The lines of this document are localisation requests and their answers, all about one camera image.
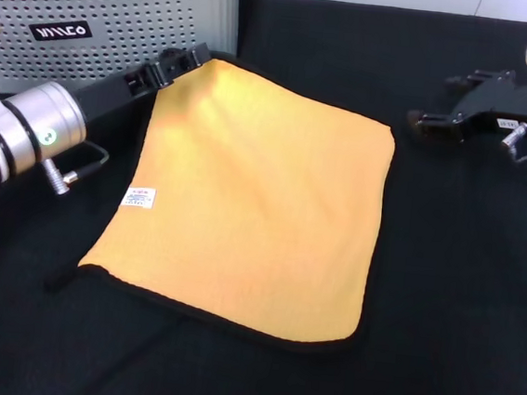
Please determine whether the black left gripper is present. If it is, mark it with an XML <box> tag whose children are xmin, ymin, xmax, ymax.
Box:
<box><xmin>67</xmin><ymin>30</ymin><xmax>214</xmax><ymax>135</ymax></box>

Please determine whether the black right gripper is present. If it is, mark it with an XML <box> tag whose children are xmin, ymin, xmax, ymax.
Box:
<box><xmin>404</xmin><ymin>60</ymin><xmax>527</xmax><ymax>152</ymax></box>

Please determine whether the yellow towel with black edge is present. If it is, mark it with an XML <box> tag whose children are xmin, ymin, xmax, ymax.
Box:
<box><xmin>40</xmin><ymin>43</ymin><xmax>403</xmax><ymax>359</ymax></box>

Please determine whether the grey perforated storage box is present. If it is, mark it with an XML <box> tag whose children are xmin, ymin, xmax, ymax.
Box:
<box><xmin>0</xmin><ymin>0</ymin><xmax>244</xmax><ymax>117</ymax></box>

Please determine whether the black tablecloth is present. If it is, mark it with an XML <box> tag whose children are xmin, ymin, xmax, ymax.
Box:
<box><xmin>0</xmin><ymin>0</ymin><xmax>527</xmax><ymax>395</ymax></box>

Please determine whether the grey left arm cable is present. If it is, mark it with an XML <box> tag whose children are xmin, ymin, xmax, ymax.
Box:
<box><xmin>37</xmin><ymin>137</ymin><xmax>111</xmax><ymax>200</ymax></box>

